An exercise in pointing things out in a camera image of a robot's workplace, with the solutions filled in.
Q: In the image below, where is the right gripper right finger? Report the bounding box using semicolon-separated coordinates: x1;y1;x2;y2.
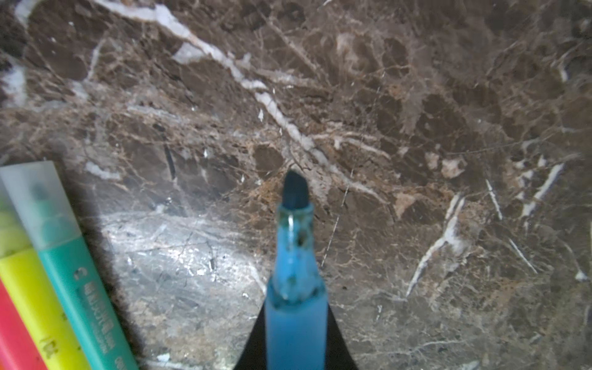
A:
325;306;359;370

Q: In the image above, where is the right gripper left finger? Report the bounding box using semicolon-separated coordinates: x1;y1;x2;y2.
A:
234;305;267;370

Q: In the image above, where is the blue highlighter pen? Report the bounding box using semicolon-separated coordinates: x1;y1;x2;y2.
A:
265;171;328;369

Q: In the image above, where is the yellow highlighter pen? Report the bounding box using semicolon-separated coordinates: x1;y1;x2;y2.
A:
1;189;90;369

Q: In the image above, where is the green highlighter pen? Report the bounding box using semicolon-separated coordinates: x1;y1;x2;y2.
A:
1;161;139;369

